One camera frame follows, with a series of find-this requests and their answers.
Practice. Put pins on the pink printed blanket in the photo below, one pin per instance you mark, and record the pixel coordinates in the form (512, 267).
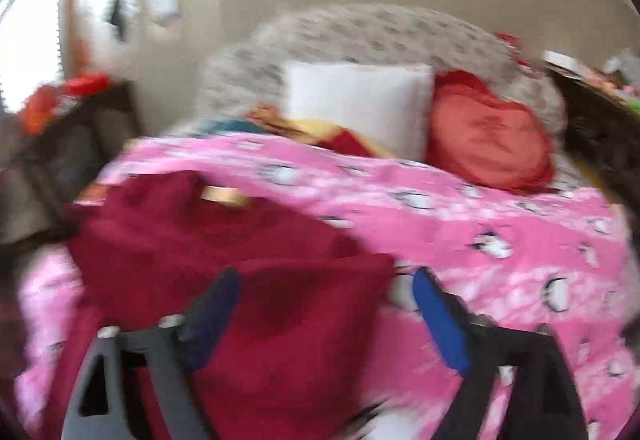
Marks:
(500, 260)

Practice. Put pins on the grey patterned headboard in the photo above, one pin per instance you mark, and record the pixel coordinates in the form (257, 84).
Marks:
(370, 35)

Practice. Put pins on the red bag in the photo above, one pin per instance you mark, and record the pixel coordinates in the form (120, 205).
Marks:
(60, 95)

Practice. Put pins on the red heart-shaped cushion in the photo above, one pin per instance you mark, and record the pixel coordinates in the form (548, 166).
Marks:
(485, 135)

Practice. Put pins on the dark red garment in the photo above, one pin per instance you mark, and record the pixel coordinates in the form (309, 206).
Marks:
(280, 300)

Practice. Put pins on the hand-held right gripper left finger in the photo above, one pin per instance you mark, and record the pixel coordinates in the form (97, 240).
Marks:
(210, 315)

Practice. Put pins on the multicoloured cloth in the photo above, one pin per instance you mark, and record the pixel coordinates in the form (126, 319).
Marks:
(310, 130)

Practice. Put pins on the dark side table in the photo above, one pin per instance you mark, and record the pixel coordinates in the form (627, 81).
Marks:
(600, 120)

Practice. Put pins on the dark bedside cabinet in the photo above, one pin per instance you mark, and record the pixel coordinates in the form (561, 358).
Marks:
(65, 155)

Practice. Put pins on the white pillow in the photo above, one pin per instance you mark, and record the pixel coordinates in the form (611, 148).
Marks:
(365, 100)

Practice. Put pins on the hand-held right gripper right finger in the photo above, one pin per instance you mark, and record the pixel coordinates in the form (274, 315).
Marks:
(445, 320)

